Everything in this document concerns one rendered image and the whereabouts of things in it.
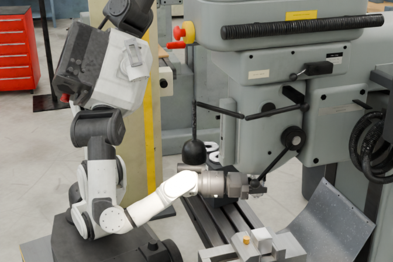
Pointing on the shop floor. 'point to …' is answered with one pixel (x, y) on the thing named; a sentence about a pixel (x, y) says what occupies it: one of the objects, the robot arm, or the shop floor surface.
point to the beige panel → (126, 154)
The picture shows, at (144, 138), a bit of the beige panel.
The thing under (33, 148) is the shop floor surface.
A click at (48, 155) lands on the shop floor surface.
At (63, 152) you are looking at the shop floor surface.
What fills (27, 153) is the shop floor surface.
